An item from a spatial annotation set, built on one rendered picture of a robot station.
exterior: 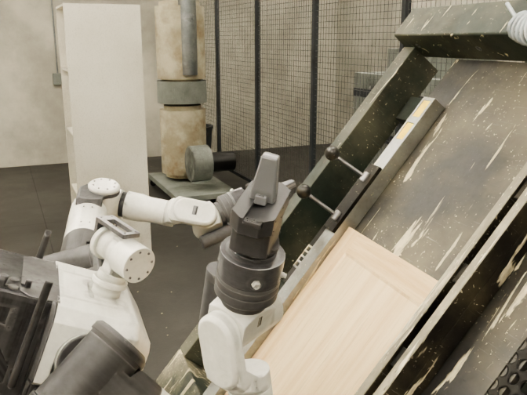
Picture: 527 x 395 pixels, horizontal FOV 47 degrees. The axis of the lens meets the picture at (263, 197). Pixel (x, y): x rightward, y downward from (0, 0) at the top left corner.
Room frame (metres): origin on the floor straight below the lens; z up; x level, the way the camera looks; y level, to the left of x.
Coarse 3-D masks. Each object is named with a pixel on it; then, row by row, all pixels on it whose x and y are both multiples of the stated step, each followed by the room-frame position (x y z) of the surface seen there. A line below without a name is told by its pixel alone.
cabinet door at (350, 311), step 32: (352, 256) 1.36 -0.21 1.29; (384, 256) 1.27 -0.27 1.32; (320, 288) 1.37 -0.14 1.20; (352, 288) 1.28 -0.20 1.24; (384, 288) 1.20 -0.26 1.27; (416, 288) 1.13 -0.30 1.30; (288, 320) 1.37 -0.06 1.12; (320, 320) 1.28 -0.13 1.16; (352, 320) 1.20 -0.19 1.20; (384, 320) 1.13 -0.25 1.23; (256, 352) 1.37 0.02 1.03; (288, 352) 1.29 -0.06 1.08; (320, 352) 1.21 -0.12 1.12; (352, 352) 1.13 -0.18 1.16; (384, 352) 1.07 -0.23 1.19; (288, 384) 1.21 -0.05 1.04; (320, 384) 1.13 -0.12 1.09; (352, 384) 1.07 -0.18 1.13
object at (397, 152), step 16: (432, 112) 1.53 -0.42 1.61; (416, 128) 1.52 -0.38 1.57; (400, 144) 1.50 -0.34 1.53; (416, 144) 1.52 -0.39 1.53; (384, 160) 1.51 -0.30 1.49; (400, 160) 1.50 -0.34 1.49; (384, 176) 1.49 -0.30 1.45; (368, 192) 1.47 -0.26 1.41; (368, 208) 1.47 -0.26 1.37; (352, 224) 1.46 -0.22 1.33; (320, 240) 1.47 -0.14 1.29; (336, 240) 1.45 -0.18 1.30; (320, 256) 1.43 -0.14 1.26; (304, 272) 1.42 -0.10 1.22; (288, 288) 1.43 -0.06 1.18; (288, 304) 1.40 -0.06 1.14
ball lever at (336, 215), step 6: (300, 186) 1.49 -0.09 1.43; (306, 186) 1.49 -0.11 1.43; (300, 192) 1.48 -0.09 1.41; (306, 192) 1.48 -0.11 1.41; (312, 198) 1.49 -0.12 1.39; (318, 204) 1.48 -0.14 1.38; (324, 204) 1.48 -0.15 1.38; (330, 210) 1.48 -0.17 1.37; (336, 210) 1.47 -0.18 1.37; (336, 216) 1.46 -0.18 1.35
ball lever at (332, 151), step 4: (328, 148) 1.52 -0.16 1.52; (332, 148) 1.51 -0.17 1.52; (336, 148) 1.52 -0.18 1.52; (328, 152) 1.51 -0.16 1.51; (332, 152) 1.51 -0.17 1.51; (336, 152) 1.51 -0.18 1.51; (328, 156) 1.51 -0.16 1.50; (332, 156) 1.51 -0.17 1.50; (336, 156) 1.51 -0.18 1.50; (332, 160) 1.51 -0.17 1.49; (340, 160) 1.51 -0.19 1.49; (344, 160) 1.51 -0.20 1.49; (344, 164) 1.51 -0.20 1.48; (348, 164) 1.51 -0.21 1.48; (352, 168) 1.50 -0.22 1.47; (356, 172) 1.50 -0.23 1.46; (360, 172) 1.50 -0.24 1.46; (364, 172) 1.50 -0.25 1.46; (368, 172) 1.49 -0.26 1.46; (364, 176) 1.49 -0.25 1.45; (368, 176) 1.49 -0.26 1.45; (364, 180) 1.49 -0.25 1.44
